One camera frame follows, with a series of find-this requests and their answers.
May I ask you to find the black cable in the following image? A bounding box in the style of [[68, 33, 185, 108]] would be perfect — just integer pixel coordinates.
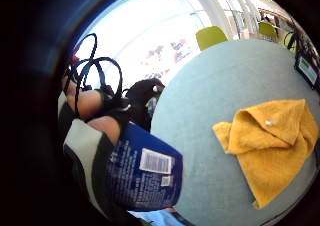
[[73, 56, 124, 119], [71, 32, 99, 74]]

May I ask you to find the dark blue plastic bottle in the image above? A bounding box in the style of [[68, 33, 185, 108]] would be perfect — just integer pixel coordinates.
[[104, 120, 185, 212]]

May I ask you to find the black framed screen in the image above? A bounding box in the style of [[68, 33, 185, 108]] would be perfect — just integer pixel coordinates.
[[294, 50, 320, 91]]

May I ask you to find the lime green chair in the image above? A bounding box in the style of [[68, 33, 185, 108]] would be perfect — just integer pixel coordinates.
[[258, 20, 280, 43], [195, 25, 230, 52], [282, 30, 298, 52]]

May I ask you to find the yellow towel cloth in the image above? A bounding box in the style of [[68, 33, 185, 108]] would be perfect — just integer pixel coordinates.
[[212, 98, 320, 210]]

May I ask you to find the white pillar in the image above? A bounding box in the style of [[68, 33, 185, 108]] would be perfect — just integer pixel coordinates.
[[186, 0, 234, 40]]

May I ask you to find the light blue garment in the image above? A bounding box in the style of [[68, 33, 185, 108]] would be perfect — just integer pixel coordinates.
[[129, 208, 195, 226]]

